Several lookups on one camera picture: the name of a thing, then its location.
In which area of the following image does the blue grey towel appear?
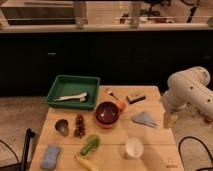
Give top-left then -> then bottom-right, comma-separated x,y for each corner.
131,111 -> 157,128

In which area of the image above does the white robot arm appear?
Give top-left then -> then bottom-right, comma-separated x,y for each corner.
161,66 -> 213,128

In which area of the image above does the white paper cup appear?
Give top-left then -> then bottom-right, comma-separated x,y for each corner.
124,138 -> 144,159

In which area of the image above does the small metal cup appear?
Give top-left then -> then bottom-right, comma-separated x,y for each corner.
55,119 -> 69,136

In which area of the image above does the black wooden brush block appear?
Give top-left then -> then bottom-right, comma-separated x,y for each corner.
126,95 -> 146,104

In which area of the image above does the orange ball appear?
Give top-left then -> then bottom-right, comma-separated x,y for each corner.
117,100 -> 126,111

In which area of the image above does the dark red bowl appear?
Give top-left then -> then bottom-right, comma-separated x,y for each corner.
94,101 -> 120,129

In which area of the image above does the green toy vegetable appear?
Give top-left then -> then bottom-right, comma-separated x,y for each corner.
80,134 -> 101,156

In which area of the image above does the brown pine cone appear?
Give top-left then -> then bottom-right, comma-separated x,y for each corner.
74,114 -> 86,138

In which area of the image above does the white bone toy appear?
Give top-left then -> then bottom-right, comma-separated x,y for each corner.
53,92 -> 88,101

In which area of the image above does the green plastic tray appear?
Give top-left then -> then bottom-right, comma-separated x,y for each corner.
46,75 -> 100,110

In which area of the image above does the blue sponge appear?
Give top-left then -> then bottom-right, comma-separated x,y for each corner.
40,144 -> 61,170

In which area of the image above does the black stand left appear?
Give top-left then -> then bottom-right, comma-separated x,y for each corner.
0,128 -> 37,171

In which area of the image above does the black cable right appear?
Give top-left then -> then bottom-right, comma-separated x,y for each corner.
178,135 -> 213,171

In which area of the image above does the small brush with handle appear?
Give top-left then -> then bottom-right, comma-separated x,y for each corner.
106,89 -> 119,101

